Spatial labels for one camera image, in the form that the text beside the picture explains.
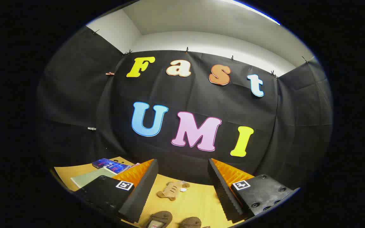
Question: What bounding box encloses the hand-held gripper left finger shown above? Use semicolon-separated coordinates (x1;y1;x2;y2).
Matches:
75;159;159;224

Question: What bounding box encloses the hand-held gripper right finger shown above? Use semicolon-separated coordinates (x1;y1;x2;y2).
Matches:
208;158;300;222

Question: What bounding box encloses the brown fuzzy shoe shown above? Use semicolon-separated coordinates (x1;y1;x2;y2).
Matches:
144;211;173;228
179;217;202;228

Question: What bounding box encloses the green fabric storage box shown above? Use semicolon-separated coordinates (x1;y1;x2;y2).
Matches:
71;168;117;189

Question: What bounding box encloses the tan bread plush toy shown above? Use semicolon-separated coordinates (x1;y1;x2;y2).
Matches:
156;181;190;201

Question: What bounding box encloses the blue book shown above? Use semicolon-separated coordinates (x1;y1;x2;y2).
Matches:
92;158;131;174

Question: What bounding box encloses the black backdrop cloth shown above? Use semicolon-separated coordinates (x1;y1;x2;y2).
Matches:
37;27;333;190

